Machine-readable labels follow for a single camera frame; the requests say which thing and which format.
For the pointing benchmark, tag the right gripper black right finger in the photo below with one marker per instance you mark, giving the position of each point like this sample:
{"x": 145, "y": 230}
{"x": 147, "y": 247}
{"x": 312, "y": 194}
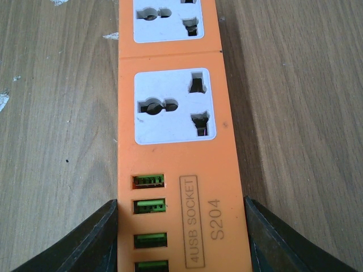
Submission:
{"x": 276, "y": 246}

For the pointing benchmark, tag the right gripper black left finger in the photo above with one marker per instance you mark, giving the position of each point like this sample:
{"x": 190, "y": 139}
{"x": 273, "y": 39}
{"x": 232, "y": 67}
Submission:
{"x": 91, "y": 246}

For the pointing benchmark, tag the orange power strip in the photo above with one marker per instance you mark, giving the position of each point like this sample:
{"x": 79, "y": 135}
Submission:
{"x": 179, "y": 197}

